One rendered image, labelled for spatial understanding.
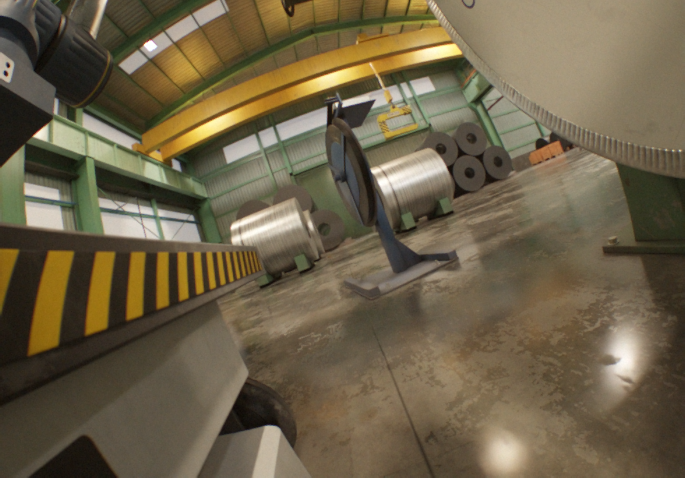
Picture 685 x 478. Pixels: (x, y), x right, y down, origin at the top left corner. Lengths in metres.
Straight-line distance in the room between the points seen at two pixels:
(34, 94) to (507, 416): 0.90
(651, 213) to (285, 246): 4.67
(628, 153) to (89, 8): 1.32
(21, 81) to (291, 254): 4.67
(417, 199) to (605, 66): 4.66
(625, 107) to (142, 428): 0.64
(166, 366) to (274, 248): 4.72
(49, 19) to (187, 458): 0.84
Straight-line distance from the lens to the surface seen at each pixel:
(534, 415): 0.44
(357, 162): 1.38
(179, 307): 0.18
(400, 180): 4.96
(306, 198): 11.20
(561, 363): 0.52
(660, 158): 0.55
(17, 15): 0.74
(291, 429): 0.46
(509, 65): 0.73
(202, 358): 0.23
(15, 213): 3.06
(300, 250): 4.89
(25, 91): 0.62
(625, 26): 0.55
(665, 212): 0.80
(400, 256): 1.64
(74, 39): 0.89
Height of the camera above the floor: 0.31
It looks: 3 degrees up
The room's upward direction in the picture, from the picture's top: 21 degrees counter-clockwise
